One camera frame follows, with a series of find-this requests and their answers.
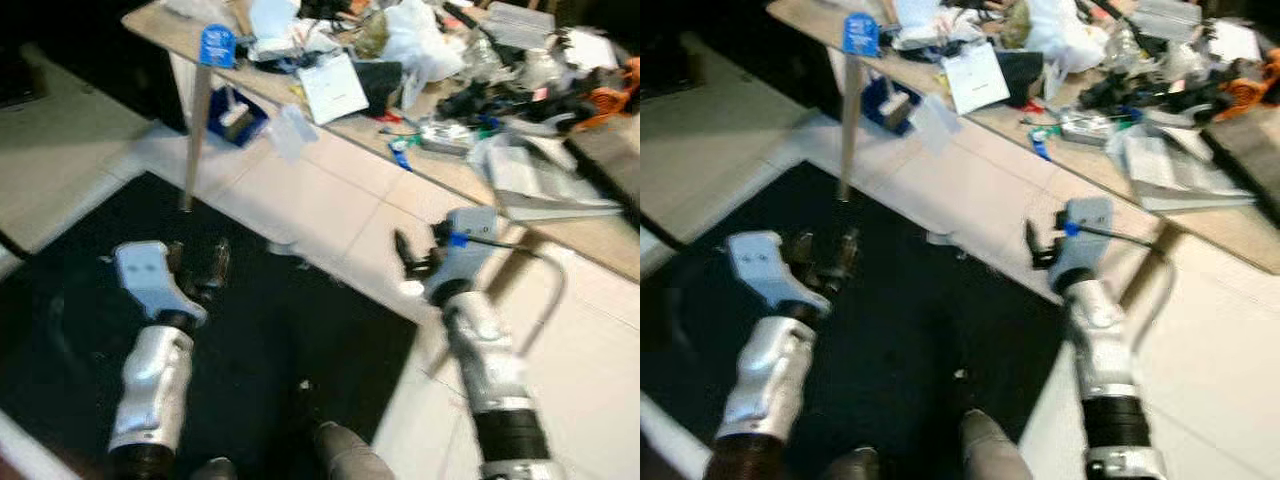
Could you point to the open grey booklet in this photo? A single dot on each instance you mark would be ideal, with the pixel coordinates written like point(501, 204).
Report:
point(1180, 170)
point(540, 180)

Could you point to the clear plastic sheet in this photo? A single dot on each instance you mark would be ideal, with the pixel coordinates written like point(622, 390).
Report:
point(933, 122)
point(293, 132)

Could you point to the silver circuit module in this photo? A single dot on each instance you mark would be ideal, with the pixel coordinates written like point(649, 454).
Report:
point(1088, 126)
point(448, 136)

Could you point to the white plastic bag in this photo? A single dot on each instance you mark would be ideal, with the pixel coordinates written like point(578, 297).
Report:
point(1060, 35)
point(415, 40)

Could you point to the black floor mat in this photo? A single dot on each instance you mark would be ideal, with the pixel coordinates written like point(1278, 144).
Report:
point(930, 320)
point(300, 320)

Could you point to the blue round tag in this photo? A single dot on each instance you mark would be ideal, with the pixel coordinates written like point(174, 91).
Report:
point(217, 45)
point(861, 35)

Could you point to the cluttered wooden table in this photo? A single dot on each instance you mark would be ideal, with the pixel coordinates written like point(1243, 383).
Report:
point(600, 245)
point(1240, 235)

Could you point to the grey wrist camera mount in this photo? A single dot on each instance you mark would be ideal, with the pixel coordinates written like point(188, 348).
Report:
point(765, 262)
point(1085, 240)
point(150, 272)
point(462, 255)

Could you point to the grey flat case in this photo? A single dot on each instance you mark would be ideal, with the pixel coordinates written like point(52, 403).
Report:
point(520, 25)
point(1165, 18)

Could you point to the black pouch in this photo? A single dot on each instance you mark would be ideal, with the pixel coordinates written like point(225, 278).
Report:
point(378, 85)
point(1020, 75)

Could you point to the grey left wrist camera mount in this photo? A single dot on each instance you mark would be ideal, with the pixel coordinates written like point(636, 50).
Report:
point(150, 272)
point(765, 262)

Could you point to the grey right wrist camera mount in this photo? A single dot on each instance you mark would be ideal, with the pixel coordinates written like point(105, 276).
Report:
point(462, 255)
point(1085, 240)

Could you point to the grey robot left leg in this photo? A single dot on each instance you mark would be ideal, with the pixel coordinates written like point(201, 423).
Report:
point(855, 465)
point(213, 470)

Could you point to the small blue box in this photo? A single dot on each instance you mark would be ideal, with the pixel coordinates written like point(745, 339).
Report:
point(890, 108)
point(245, 125)

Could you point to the orange power tool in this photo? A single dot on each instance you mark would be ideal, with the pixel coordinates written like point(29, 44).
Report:
point(612, 100)
point(1250, 92)

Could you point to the black power tool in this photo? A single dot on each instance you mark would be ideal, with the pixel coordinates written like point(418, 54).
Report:
point(1125, 92)
point(480, 100)

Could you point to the grey robot right leg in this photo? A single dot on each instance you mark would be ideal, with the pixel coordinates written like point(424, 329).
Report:
point(995, 450)
point(350, 455)

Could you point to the dark brown board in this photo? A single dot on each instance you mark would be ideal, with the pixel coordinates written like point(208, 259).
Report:
point(1255, 160)
point(615, 160)

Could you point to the grey robot leg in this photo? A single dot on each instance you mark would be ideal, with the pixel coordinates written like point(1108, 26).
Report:
point(350, 455)
point(213, 470)
point(855, 465)
point(995, 450)

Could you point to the white cloth bundle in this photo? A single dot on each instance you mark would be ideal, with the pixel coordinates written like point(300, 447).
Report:
point(930, 20)
point(285, 25)

